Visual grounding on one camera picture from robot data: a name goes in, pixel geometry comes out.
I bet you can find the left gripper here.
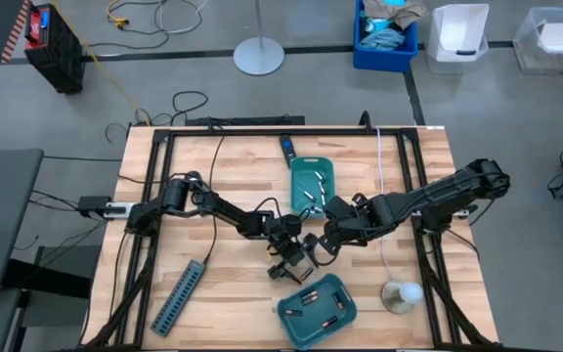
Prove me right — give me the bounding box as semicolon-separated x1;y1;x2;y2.
267;233;323;286

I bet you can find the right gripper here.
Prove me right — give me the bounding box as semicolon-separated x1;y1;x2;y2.
321;192;383;255

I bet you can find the teal plastic bin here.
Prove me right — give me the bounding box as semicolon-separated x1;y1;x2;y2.
276;272;359;351
289;155;336;220

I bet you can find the black remote control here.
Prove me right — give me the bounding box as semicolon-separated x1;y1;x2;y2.
279;134;298;170

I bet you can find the white globe lamp metal base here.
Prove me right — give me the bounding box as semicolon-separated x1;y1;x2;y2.
380;278;425;316

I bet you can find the grey multi-port USB hub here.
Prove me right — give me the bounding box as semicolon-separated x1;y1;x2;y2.
150;259;207;338

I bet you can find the black power strip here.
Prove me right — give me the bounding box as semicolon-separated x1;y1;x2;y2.
185;114;306;127

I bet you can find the blue plastic bin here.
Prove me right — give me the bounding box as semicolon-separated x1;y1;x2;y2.
352;0;419;74

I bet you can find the blue grey cloth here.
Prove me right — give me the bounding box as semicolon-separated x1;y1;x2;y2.
359;17;406;53

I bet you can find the grey round stand base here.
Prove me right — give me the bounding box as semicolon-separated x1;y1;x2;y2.
233;0;286;77

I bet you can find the small black box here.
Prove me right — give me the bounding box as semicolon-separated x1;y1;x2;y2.
76;195;112;219

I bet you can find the white plastic bin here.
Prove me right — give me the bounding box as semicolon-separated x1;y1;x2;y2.
425;3;491;75

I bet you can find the clear plastic bin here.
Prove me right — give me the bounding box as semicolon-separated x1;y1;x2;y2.
512;6;563;76

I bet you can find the white cardboard box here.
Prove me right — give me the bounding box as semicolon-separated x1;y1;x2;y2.
538;22;563;54

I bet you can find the black desk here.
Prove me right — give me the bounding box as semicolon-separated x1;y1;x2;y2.
0;149;46;298

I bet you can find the black red tool case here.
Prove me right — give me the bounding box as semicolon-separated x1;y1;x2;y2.
23;2;87;95

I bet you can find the black hub cable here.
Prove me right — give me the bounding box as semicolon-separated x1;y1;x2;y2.
202;125;228;266

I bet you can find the black metal table frame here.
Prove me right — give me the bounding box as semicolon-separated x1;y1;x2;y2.
83;124;502;352

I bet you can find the black floor cable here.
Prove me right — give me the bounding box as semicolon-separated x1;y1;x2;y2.
104;90;210;146
85;0;173;51

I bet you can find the white floor cable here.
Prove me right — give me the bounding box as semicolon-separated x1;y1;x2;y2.
156;0;209;35

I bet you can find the yellow extension cord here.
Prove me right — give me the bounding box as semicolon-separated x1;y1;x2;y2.
49;0;152;126

